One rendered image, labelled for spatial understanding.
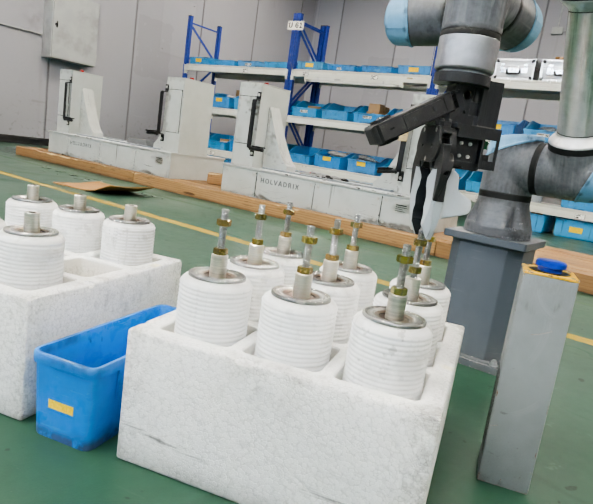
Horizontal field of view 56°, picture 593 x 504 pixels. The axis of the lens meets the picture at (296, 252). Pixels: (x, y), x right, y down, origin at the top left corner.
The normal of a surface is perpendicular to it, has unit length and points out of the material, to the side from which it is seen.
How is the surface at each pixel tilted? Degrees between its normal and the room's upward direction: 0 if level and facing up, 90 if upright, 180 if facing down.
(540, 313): 90
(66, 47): 90
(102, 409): 92
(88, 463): 0
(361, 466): 90
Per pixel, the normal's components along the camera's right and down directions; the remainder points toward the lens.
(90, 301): 0.93, 0.20
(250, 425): -0.34, 0.12
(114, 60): 0.80, 0.22
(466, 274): -0.59, 0.07
